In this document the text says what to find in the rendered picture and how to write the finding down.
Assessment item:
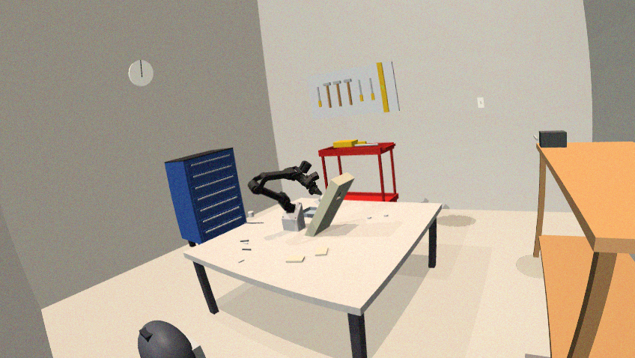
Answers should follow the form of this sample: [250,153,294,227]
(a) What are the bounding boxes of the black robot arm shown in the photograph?
[248,160,319,213]

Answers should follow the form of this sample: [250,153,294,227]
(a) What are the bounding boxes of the grey flat panel with round hole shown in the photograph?
[304,172,355,237]

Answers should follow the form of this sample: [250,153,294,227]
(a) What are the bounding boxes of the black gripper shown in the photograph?
[300,175,322,195]

